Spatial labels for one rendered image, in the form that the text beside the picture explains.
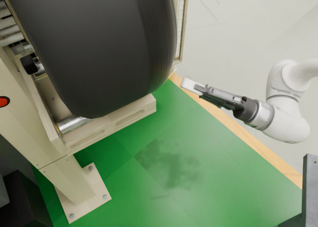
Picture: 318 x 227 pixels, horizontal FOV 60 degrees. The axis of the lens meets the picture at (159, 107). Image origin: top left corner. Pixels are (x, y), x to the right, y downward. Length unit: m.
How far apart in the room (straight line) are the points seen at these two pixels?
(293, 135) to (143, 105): 0.50
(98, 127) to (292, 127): 0.62
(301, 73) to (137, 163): 1.19
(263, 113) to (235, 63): 1.48
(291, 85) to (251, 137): 1.06
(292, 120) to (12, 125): 0.86
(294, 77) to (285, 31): 1.81
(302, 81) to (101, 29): 0.65
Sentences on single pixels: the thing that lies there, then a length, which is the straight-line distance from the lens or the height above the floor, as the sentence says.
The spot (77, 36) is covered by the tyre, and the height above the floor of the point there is 1.33.
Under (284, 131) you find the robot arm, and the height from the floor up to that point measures 0.93.
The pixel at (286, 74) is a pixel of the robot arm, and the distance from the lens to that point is 0.97.
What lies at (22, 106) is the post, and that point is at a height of 1.01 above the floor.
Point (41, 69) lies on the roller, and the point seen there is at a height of 0.91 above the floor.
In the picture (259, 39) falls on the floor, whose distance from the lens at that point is 2.60.
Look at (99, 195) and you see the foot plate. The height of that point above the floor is 0.01.
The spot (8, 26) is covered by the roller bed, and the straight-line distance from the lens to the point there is 1.23.
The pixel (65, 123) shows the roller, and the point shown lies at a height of 0.92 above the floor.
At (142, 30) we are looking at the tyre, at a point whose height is 1.30.
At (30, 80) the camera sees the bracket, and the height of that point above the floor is 0.95.
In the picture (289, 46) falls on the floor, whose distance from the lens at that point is 2.63.
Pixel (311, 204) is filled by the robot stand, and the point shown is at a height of 0.65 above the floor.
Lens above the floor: 1.69
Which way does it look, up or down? 57 degrees down
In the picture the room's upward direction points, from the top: straight up
